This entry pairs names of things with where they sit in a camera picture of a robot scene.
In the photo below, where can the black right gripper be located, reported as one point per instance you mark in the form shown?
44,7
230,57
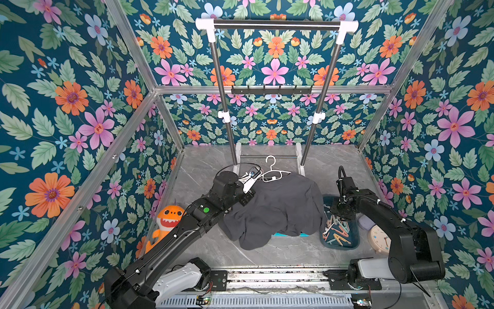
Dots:
343,208

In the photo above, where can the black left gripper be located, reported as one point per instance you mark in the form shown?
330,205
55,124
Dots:
247,196

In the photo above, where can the white plastic hanger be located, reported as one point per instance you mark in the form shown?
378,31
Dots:
272,174

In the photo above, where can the dark grey t-shirt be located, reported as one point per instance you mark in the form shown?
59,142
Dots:
291,205

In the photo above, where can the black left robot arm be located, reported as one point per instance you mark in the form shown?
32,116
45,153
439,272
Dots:
148,282

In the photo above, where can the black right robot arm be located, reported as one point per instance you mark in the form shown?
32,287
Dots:
415,253

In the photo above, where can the dark teal clothespin tray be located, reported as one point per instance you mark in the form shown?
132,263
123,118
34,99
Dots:
338,234

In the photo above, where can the beige round clock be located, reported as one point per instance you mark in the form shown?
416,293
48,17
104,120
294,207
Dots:
379,240

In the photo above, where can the teal laundry basket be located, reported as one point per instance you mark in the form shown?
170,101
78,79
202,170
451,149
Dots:
280,234

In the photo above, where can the orange shark plush toy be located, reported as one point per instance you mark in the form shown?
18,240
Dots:
167,219

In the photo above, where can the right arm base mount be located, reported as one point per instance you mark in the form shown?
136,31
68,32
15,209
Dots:
349,280

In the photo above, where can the black wall hook rail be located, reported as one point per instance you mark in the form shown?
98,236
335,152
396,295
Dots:
271,90

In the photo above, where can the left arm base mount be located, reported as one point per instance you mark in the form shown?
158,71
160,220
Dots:
215,280

